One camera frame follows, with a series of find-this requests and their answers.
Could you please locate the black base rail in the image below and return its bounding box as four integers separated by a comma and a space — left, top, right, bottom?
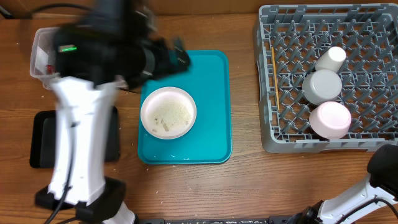
138, 216, 290, 224

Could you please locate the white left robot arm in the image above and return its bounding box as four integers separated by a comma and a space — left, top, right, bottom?
35, 0, 190, 223

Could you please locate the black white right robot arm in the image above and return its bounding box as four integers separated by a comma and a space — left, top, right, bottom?
287, 144, 397, 224

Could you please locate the black tray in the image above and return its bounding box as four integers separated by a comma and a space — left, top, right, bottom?
29, 106, 120, 169

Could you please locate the grey dishwasher rack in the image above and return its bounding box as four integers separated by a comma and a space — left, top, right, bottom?
253, 4, 397, 153

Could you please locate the teal plastic tray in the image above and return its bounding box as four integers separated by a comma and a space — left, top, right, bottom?
137, 50, 233, 165

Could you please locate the grey bowl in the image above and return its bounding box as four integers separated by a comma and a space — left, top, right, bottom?
302, 70, 342, 105

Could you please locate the large white plate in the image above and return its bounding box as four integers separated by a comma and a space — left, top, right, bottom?
140, 86, 197, 140

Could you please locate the white paper cup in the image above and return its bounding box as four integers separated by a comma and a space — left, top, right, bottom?
315, 47, 346, 73

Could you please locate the clear plastic bin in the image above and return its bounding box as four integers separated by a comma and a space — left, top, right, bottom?
29, 27, 59, 90

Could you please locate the wooden chopstick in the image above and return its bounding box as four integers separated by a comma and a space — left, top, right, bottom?
271, 47, 280, 112

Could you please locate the red snack wrapper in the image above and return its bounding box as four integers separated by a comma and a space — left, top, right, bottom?
46, 64, 55, 75

